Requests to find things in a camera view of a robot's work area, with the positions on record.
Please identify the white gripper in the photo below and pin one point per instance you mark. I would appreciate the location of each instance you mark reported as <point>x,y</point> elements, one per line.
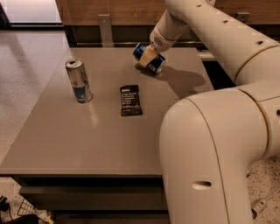
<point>158,38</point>

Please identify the blue pepsi can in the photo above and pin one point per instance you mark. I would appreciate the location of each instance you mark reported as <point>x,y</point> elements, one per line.
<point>155,66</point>

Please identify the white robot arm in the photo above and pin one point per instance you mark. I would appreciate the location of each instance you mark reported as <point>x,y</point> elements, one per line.
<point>208,141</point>

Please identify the silver red bull can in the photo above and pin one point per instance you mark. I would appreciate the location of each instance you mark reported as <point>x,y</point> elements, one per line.
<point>79,80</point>

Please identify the black snack bar wrapper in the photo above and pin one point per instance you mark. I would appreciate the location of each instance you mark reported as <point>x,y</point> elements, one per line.
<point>130,101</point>

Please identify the grey drawer cabinet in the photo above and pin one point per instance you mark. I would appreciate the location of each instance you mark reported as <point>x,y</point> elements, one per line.
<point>88,163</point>

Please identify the white power strip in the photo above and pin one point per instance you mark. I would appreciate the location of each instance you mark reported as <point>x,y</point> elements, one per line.
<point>260,204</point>

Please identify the left metal bracket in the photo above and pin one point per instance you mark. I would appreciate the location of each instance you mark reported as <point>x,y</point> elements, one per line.
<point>104,22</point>

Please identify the metal bracket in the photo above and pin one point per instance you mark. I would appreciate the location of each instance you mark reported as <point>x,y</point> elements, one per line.
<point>104,22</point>
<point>242,16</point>

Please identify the right metal bracket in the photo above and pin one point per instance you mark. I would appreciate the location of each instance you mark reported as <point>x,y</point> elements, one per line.
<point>242,16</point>

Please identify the wooden wall panel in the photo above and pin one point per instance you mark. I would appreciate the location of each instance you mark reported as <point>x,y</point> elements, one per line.
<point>148,12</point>

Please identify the black wire basket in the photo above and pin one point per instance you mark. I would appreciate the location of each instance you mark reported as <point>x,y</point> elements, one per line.
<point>26,214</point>

